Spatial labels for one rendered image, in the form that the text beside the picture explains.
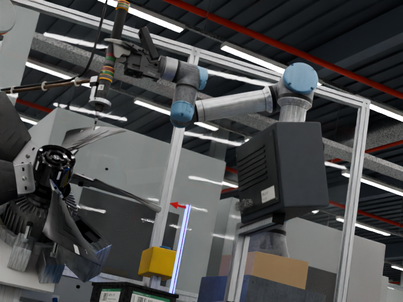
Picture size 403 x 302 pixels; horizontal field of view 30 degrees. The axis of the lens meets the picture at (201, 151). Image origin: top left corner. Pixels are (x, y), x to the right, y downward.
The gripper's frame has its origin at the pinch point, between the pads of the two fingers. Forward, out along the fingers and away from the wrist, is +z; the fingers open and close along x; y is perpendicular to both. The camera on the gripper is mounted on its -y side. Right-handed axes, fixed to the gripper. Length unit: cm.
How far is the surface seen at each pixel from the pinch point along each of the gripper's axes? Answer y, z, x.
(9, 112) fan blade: 28.4, 23.4, 7.8
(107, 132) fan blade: 25.4, -8.7, 11.8
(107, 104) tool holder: 20.8, -5.0, -2.7
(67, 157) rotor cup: 41.0, 3.3, -3.7
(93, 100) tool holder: 20.6, -0.5, -2.8
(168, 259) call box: 61, -40, 21
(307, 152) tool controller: 47, -40, -83
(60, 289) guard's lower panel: 74, -12, 70
